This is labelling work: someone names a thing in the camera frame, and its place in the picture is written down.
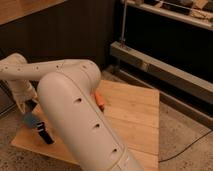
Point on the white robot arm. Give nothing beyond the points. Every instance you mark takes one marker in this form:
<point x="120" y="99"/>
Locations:
<point x="63" y="89"/>

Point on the orange carrot toy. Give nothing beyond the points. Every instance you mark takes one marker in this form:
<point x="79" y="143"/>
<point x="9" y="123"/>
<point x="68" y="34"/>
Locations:
<point x="99" y="101"/>

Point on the metal vertical pole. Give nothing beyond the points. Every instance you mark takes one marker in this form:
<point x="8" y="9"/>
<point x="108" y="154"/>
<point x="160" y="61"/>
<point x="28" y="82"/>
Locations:
<point x="123" y="23"/>

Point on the grey metal rail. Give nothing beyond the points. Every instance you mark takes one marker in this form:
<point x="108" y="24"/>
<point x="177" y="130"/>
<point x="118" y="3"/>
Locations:
<point x="187" y="82"/>

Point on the wall shelf with items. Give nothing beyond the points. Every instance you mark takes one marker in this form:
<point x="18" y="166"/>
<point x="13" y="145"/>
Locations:
<point x="194" y="12"/>

